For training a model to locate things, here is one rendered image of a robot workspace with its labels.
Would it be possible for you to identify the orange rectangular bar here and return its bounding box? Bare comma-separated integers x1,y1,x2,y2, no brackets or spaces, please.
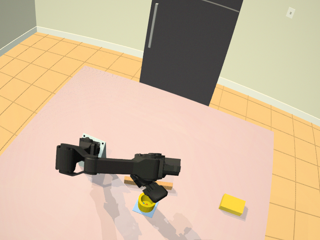
124,176,173,190

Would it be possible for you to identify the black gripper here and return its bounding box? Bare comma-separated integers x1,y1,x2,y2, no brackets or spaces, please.
130,175,168,203

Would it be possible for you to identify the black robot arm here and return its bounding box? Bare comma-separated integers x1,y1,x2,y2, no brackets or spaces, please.
55,137,181,182

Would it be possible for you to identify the yellow block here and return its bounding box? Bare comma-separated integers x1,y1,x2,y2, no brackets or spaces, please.
219,194,246,216

